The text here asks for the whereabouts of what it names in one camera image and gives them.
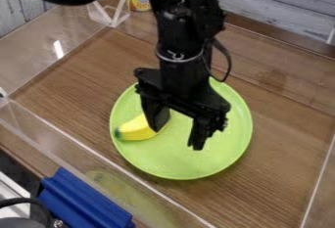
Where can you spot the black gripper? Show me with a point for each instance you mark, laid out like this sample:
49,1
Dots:
178,86

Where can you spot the green round plate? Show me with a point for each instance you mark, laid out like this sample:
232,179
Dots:
165,156

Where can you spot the clear acrylic corner bracket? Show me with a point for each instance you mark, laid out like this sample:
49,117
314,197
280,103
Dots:
110,15

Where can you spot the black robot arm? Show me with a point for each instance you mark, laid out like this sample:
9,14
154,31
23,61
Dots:
189,24

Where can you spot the clear acrylic tray wall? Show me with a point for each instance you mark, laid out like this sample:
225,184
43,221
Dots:
45,148

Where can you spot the yellow green-tipped banana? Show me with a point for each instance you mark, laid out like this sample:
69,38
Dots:
136,130

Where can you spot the blue plastic clamp block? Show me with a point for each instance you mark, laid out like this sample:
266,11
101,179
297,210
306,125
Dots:
79,204

